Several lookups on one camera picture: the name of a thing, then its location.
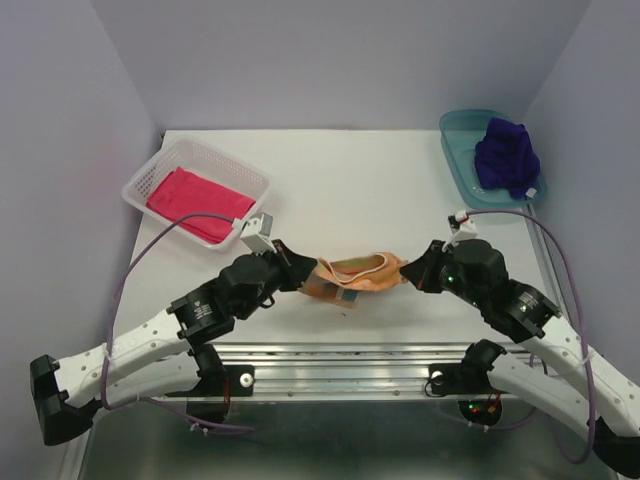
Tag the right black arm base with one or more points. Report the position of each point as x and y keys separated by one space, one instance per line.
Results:
x=481 y=406

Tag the teal plastic tray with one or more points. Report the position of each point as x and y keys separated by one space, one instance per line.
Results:
x=460 y=131

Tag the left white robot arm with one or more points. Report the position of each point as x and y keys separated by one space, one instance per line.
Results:
x=172 y=352

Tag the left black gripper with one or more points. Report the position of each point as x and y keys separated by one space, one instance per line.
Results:
x=295 y=267

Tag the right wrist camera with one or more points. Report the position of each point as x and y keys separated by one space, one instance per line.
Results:
x=462 y=228

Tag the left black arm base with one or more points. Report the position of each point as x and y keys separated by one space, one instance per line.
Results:
x=217 y=380

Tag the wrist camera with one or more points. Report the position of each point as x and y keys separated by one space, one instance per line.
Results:
x=462 y=228
x=255 y=232

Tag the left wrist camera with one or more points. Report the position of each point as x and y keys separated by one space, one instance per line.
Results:
x=255 y=232

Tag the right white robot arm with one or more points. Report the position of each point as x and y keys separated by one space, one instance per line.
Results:
x=587 y=394

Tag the orange patterned towel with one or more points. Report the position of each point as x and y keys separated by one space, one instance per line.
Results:
x=340 y=282

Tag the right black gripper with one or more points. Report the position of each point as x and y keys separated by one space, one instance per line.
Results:
x=420 y=270

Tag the purple towel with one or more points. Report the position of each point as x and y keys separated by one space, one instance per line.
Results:
x=505 y=159

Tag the pink microfiber towel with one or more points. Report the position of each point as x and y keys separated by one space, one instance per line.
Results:
x=182 y=192

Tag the aluminium mounting rail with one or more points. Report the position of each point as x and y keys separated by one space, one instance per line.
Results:
x=325 y=372

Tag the white plastic basket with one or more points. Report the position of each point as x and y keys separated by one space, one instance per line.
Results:
x=203 y=160

